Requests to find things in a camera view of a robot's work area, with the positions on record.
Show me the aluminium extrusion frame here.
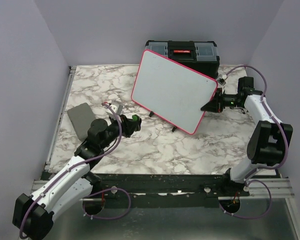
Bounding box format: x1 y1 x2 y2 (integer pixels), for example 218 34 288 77
17 65 77 240

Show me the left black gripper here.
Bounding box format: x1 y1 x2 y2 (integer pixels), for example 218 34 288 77
101 114 140 150

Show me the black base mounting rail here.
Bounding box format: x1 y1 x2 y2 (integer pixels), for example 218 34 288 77
40 172 249 212

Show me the pink framed whiteboard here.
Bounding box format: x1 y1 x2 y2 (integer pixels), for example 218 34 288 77
131 49 218 135

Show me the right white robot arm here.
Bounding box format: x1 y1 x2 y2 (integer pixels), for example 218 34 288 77
200 76 293 196

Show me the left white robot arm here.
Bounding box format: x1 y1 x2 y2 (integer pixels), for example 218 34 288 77
12 114 142 240

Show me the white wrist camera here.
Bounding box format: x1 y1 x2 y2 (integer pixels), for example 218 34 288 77
216 74 228 93
106 103 123 121

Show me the grey sponge block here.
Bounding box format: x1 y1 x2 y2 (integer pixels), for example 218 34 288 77
67 102 96 142

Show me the green bone-shaped eraser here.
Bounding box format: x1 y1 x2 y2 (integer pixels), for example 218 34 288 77
132 114 140 124

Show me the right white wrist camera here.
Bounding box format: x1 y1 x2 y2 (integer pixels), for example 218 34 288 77
216 74 228 93

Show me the black plastic toolbox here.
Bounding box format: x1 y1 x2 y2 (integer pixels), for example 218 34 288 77
145 40 220 79

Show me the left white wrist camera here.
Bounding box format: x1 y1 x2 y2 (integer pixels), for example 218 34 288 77
106 103 123 121

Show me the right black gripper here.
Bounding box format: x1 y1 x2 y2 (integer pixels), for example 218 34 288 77
200 88 242 114

